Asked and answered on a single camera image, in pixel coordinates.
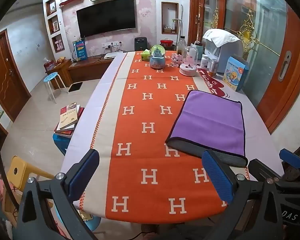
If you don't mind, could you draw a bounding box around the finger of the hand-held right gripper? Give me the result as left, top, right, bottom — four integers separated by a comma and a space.
249, 148, 300, 187

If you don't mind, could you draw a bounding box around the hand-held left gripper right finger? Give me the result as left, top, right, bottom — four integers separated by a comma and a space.
201, 149, 290, 240

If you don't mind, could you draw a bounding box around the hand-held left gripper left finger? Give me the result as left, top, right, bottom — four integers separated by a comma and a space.
14, 149, 100, 240

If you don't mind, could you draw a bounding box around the purple towel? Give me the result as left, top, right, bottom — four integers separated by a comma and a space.
165, 90, 246, 156

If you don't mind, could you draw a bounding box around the stack of books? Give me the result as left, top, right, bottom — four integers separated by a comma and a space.
54, 102, 85, 138

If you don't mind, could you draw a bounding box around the yellow chair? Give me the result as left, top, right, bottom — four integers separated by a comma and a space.
9, 155, 56, 191

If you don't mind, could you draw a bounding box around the orange patterned table runner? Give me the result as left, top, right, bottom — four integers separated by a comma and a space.
72, 51, 250, 224

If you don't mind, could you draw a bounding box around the wooden sliding door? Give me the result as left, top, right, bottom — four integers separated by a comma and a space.
256, 5, 300, 134

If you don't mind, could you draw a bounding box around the black floor mat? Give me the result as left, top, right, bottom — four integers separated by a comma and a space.
68, 82, 84, 93

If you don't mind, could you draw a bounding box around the red and white placemat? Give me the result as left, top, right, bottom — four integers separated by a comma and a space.
197, 67, 231, 98

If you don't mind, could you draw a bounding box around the blue children's book box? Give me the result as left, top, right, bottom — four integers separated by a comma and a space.
222, 56, 249, 92

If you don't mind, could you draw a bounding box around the blue round stool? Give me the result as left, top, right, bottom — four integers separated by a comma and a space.
43, 72, 68, 104

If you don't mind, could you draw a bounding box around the wooden television cabinet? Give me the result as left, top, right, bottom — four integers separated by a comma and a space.
51, 52, 115, 89

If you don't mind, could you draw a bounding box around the glass jar with metal lid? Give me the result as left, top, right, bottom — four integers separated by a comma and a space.
208, 58, 219, 77

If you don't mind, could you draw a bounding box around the red bag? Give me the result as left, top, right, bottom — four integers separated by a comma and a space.
44, 59, 56, 72

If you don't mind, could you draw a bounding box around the white round glass-dome box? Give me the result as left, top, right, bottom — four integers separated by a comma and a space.
179, 46, 198, 77

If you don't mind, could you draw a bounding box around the white medicine bottle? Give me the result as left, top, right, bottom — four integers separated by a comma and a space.
200, 54, 210, 69

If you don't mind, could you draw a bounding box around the white water dispenser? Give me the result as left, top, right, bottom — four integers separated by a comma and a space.
202, 29, 244, 76

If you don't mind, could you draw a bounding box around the white set-top box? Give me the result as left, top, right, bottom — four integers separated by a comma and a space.
104, 51, 124, 60

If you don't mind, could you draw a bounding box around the blue cardboard box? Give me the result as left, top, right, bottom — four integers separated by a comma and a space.
72, 39, 88, 62

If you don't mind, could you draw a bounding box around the pink toy figure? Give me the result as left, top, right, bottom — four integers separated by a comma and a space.
171, 53, 183, 68

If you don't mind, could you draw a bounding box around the brown wooden door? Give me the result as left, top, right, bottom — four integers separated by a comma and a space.
0, 29, 32, 123

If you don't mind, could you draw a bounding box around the white thermos jug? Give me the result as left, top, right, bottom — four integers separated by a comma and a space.
190, 41, 204, 60

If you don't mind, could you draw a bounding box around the blue snow globe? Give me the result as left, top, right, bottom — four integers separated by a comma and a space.
149, 45, 166, 69

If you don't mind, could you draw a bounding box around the clear glass bottle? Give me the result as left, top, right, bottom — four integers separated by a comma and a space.
176, 35, 188, 57

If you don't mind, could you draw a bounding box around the white cloth cover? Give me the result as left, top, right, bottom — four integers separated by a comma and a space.
202, 29, 241, 50

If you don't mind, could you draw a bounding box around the black heater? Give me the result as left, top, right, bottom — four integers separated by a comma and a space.
134, 37, 149, 52

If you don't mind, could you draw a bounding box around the wall-mounted black television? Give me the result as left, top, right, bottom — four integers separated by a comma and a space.
76, 0, 136, 38

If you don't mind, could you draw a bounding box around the red wall shelf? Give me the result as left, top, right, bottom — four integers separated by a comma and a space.
59, 0, 86, 6

